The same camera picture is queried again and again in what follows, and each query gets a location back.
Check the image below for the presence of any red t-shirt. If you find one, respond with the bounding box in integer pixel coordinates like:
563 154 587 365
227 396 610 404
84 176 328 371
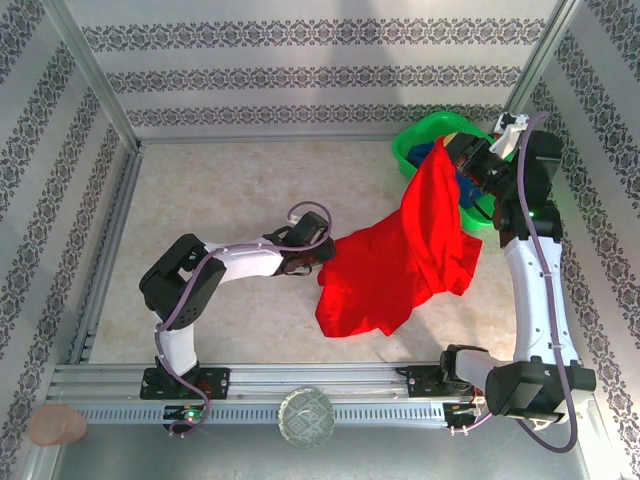
314 135 484 339

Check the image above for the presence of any green plastic mesh basket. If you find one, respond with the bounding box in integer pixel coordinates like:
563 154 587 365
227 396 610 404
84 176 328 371
391 110 496 231

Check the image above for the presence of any blue cloth garment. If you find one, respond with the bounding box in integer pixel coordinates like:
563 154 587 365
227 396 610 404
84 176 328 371
407 141 484 211

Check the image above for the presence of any round patterned glass disc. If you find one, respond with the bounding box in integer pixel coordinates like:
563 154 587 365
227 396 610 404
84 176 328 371
278 385 335 450

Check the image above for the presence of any small controller board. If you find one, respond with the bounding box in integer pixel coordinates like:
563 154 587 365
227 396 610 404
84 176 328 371
163 404 210 425
446 401 489 426

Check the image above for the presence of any pink translucent cup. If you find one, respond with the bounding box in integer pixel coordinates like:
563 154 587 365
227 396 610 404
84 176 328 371
27 403 89 446

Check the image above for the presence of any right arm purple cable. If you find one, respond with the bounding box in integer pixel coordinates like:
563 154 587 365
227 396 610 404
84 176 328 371
447 112 581 454

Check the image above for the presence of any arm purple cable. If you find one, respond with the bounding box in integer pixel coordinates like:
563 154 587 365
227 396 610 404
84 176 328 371
447 112 581 454
153 200 332 439

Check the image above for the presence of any aluminium frame post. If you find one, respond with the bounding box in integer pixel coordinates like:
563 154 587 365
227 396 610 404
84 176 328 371
492 0 584 144
42 0 141 154

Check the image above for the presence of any aluminium table edge rail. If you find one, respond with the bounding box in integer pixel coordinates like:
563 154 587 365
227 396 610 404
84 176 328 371
134 133 401 147

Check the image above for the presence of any long aluminium mounting rail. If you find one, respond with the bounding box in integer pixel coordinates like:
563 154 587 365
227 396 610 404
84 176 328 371
47 362 589 404

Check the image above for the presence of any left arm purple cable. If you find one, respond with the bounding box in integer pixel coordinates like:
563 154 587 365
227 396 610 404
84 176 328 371
153 200 332 439

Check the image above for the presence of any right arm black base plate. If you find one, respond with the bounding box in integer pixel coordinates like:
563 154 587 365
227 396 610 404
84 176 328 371
403 363 501 400

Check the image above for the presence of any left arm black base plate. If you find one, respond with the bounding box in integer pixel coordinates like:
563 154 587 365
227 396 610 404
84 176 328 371
139 367 231 401

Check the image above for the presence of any grey slotted cable duct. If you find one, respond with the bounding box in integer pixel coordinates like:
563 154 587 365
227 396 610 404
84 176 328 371
74 402 449 426

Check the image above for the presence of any aluminium table side rail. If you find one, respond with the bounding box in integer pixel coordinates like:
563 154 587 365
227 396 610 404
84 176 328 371
67 142 146 366

